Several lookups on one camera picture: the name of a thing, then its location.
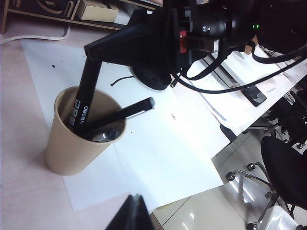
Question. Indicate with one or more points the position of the beige cardboard box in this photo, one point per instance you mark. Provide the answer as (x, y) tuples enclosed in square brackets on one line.
[(96, 12)]

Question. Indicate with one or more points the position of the flat white box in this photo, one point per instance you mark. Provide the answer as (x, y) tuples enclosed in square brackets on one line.
[(122, 18)]

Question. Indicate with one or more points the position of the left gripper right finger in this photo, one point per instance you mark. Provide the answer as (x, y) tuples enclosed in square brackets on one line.
[(143, 215)]

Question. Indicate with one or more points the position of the black round lid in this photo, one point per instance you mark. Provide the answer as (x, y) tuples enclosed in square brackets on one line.
[(153, 82)]

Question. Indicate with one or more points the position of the black pen silver clip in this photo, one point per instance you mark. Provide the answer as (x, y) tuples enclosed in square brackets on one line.
[(134, 109)]

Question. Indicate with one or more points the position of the black office chair chrome base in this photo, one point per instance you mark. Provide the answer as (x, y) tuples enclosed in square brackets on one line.
[(283, 163)]

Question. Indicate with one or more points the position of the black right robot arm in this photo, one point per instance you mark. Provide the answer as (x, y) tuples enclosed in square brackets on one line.
[(223, 26)]

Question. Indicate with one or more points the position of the black wooden desk organizer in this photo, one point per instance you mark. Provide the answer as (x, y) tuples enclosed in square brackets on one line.
[(36, 7)]

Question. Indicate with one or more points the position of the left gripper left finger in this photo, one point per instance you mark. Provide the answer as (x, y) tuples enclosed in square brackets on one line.
[(124, 215)]

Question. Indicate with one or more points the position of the black office chair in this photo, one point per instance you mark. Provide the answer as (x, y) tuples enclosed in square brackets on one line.
[(290, 115)]

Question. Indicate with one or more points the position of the beige paper cup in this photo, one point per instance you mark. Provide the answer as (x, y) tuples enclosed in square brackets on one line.
[(69, 153)]

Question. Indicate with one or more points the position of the black phone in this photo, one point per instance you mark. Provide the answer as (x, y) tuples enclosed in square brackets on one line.
[(254, 95)]

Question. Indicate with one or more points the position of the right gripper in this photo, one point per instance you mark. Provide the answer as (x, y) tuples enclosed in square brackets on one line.
[(183, 40)]

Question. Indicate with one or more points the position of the black deli marker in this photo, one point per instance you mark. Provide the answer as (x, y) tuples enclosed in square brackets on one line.
[(82, 95)]

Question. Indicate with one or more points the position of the large white paper sheet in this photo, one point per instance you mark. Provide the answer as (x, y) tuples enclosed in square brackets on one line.
[(156, 143)]

